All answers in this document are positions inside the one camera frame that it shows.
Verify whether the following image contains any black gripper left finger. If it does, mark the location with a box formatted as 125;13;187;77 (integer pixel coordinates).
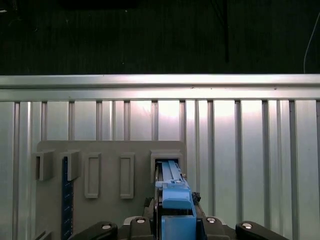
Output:
82;196;156;240

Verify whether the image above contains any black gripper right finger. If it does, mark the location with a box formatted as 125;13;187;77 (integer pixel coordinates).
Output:
191;191;285;240

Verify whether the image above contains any hard disk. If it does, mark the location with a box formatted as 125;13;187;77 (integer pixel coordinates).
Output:
153;159;204;240

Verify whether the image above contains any grey parts rack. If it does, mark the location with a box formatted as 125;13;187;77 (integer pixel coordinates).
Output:
31;139;188;240

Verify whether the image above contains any thin white cable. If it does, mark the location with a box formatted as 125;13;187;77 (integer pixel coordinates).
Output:
301;17;320;75

